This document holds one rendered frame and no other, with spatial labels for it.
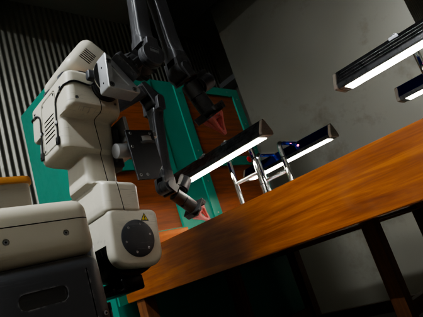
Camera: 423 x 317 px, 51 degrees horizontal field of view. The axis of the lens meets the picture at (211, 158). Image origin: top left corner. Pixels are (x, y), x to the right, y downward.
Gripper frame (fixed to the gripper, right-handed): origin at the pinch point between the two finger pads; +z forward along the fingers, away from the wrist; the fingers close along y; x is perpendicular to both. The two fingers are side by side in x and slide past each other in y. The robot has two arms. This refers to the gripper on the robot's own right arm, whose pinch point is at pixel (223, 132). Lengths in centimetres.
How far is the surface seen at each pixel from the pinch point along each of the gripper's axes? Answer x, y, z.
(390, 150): 6, -45, 27
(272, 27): -263, 93, -36
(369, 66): -34, -39, 11
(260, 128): -34.1, 11.0, 9.3
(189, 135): -84, 90, -4
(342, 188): 8.6, -29.1, 30.8
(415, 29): -38, -55, 9
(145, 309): 18, 78, 43
